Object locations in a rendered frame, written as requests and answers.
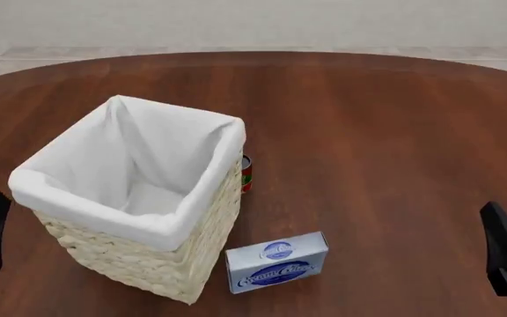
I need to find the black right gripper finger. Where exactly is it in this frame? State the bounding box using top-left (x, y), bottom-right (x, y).
top-left (479, 200), bottom-right (507, 274)

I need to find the cream wicker basket white liner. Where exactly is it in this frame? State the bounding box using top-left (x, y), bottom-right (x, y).
top-left (7, 94), bottom-right (246, 304)

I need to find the blue cream cheese box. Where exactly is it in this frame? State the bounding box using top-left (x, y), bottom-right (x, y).
top-left (224, 230), bottom-right (330, 294)

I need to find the red and green tin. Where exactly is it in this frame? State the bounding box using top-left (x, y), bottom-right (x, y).
top-left (240, 153), bottom-right (254, 195)

